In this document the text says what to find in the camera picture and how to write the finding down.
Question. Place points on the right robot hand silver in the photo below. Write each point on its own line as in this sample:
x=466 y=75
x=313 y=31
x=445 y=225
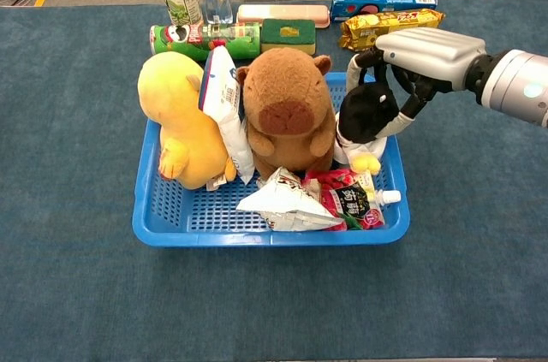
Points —
x=432 y=51

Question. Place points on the black-headed plush doll white robe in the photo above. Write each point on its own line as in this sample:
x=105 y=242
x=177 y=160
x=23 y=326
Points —
x=364 y=118

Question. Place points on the brown capybara plush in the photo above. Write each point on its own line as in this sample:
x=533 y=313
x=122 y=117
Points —
x=287 y=88

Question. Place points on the yellow plush toy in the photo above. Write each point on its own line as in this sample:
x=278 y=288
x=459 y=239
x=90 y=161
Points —
x=184 y=139

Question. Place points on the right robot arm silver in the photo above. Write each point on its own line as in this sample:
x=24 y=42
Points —
x=518 y=84

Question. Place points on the blue plastic basket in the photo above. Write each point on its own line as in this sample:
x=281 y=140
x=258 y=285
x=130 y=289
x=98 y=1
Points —
x=214 y=212

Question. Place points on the gold cracker package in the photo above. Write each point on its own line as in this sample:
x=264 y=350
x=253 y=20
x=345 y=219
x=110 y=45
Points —
x=364 y=32

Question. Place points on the green yellow sponge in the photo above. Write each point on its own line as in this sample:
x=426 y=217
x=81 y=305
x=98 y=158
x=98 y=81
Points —
x=287 y=32

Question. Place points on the pink plastic case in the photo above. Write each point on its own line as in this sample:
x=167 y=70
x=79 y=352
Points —
x=282 y=13

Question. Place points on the red grape jelly pouch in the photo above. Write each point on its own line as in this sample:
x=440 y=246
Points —
x=351 y=205

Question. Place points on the crumpled white snack bag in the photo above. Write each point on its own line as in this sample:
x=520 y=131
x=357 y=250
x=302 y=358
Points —
x=287 y=203

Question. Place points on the white blue refill pouch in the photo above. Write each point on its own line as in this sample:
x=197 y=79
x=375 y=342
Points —
x=222 y=92

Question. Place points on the green Pringles can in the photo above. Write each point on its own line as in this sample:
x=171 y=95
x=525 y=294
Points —
x=192 y=37

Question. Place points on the blue felt table cloth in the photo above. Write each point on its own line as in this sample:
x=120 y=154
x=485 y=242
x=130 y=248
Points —
x=85 y=293

